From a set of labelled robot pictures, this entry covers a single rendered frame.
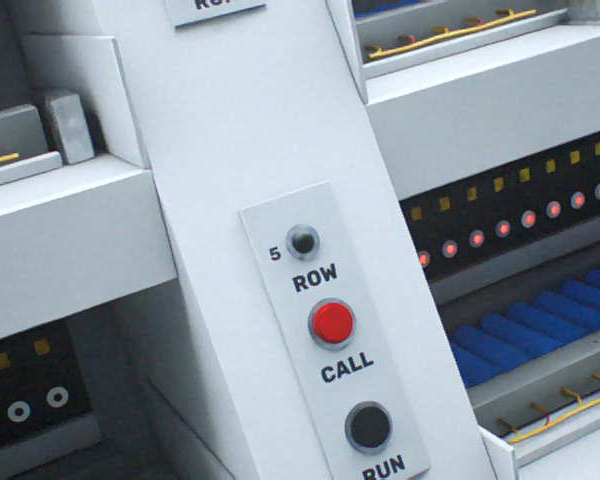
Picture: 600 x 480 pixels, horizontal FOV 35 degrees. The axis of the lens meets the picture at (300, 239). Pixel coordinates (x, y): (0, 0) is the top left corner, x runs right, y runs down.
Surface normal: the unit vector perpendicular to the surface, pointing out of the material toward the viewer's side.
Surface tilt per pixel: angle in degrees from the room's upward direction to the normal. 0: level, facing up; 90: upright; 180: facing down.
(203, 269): 90
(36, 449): 110
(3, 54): 90
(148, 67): 90
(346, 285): 90
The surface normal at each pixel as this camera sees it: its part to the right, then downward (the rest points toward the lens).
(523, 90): 0.43, 0.20
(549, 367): -0.20, -0.93
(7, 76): 0.33, -0.14
